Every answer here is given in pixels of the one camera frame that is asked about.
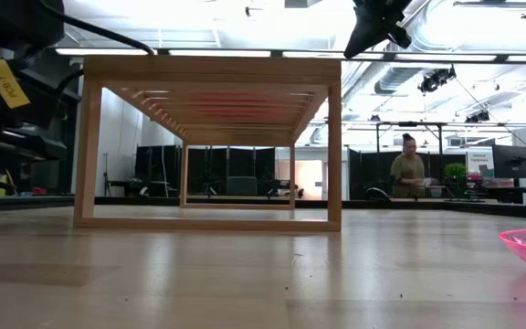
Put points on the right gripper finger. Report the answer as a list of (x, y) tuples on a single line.
[(402, 36), (370, 32)]

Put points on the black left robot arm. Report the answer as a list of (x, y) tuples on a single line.
[(12, 23)]

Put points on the slatted wooden shelf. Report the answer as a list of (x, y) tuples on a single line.
[(213, 68)]

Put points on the small yellow object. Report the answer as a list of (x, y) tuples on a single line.
[(8, 185)]

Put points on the yellow paper label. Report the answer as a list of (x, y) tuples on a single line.
[(5, 82)]

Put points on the black ceiling track light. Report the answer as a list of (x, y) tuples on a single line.
[(434, 81), (477, 117)]

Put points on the small red object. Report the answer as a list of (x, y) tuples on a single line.
[(39, 191)]

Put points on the black metal gantry stand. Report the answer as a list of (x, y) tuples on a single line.
[(409, 124)]

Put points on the black room divider panel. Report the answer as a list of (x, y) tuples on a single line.
[(363, 169), (153, 164), (240, 160)]

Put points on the person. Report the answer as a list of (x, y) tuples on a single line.
[(407, 176)]

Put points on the white printed sign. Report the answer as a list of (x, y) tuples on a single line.
[(480, 160)]

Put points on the green potted plant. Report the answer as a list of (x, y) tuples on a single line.
[(455, 172)]

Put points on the overhead LED light bar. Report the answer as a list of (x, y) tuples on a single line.
[(217, 53)]

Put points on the black computer monitor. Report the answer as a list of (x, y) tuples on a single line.
[(509, 160)]

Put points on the dark office desk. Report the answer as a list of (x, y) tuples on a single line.
[(509, 192)]

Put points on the grey storage box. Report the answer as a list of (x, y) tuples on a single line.
[(241, 186)]

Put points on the silver ventilation duct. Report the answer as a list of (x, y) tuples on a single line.
[(395, 77)]

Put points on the black aluminium table frame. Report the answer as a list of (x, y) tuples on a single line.
[(354, 203)]

